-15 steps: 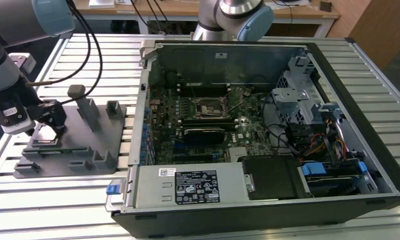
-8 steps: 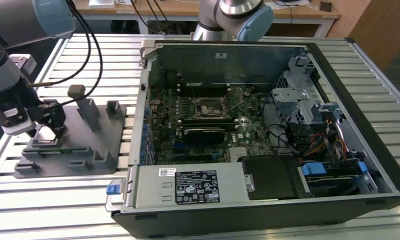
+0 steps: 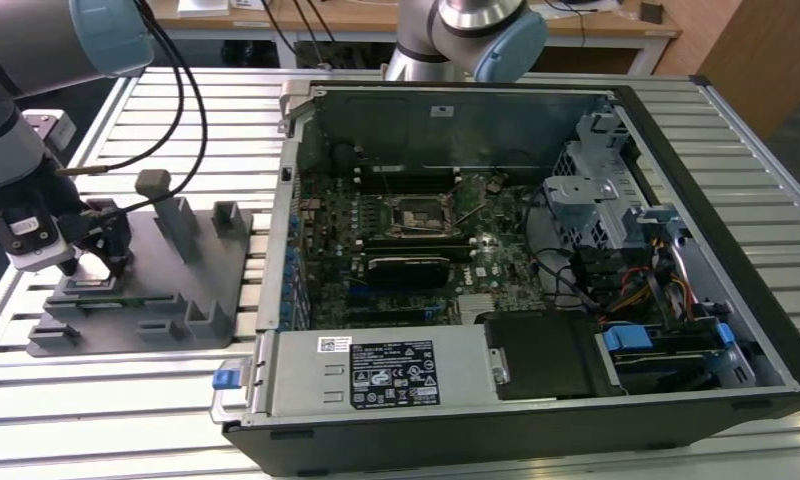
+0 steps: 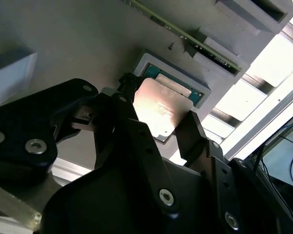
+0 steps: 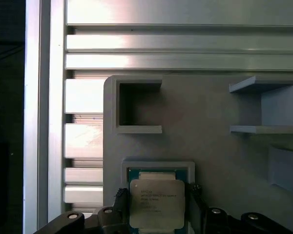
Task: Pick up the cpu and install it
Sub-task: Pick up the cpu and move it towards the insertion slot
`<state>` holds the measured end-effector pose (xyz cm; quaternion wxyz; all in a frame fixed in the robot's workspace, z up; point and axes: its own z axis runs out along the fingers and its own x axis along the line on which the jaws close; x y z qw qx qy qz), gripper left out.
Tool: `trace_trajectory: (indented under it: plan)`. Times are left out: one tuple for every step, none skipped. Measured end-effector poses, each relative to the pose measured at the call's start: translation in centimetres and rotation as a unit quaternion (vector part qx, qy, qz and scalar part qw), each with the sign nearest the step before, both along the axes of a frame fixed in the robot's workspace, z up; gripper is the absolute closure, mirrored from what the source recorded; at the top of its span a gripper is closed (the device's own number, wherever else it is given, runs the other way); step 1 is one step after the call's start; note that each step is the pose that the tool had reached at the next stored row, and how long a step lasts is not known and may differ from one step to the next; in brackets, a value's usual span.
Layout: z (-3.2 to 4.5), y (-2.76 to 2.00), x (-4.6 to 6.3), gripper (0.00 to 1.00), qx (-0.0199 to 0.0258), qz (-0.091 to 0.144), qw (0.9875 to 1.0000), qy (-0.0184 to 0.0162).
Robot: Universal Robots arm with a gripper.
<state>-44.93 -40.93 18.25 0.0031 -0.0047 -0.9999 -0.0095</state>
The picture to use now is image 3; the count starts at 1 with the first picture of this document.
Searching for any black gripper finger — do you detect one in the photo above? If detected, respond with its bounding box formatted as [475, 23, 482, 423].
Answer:
[59, 217, 86, 278]
[79, 199, 135, 280]

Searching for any CPU socket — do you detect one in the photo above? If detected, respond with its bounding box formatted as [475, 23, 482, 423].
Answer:
[384, 193, 460, 237]

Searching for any grey parts rack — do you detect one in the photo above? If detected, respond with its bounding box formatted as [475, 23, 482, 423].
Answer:
[27, 168, 255, 359]

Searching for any silver power supply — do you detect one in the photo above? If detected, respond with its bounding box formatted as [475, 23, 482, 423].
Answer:
[243, 327, 506, 420]

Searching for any long black expansion slot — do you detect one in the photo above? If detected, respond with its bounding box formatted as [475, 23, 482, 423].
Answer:
[344, 308, 435, 325]

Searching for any black graphics card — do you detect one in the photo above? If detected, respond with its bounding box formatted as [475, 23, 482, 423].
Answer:
[364, 254, 454, 292]

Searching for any silver chipset heatsink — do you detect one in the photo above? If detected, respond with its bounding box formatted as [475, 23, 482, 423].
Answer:
[458, 293, 496, 322]

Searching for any green motherboard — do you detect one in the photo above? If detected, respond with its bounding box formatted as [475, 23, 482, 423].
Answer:
[295, 168, 559, 329]

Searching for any black open PC case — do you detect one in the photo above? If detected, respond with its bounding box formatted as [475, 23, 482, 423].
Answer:
[210, 78, 800, 477]

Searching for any black plastic shroud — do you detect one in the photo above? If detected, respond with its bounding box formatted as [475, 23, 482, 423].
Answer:
[474, 308, 623, 402]

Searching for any silver perforated drive cage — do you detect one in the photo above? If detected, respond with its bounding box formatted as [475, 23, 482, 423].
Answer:
[551, 110, 650, 251]

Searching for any blue disk carrier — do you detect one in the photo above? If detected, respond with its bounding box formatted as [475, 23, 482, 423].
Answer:
[602, 323, 655, 357]

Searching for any silver disk bay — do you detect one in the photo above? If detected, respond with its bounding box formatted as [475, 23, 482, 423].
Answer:
[597, 317, 759, 399]

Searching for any wooden cabinet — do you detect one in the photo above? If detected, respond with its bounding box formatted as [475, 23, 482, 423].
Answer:
[653, 0, 800, 144]

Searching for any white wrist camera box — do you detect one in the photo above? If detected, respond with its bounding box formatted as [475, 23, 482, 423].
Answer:
[4, 212, 76, 274]

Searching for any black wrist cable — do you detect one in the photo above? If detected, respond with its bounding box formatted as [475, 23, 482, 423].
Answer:
[82, 0, 210, 220]

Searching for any small grey camera box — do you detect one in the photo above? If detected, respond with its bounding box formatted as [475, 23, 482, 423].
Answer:
[23, 110, 76, 151]

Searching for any wooden desk white frame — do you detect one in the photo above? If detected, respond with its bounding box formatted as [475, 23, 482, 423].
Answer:
[276, 0, 683, 76]
[150, 0, 288, 44]

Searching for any silver metal bracket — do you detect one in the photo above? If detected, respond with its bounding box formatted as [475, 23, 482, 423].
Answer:
[541, 174, 621, 227]

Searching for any yellow red wire bundle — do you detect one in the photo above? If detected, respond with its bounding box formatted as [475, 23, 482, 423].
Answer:
[597, 238, 699, 324]

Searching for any grey plastic bracket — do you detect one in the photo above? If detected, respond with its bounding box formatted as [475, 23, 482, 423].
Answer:
[617, 203, 695, 251]

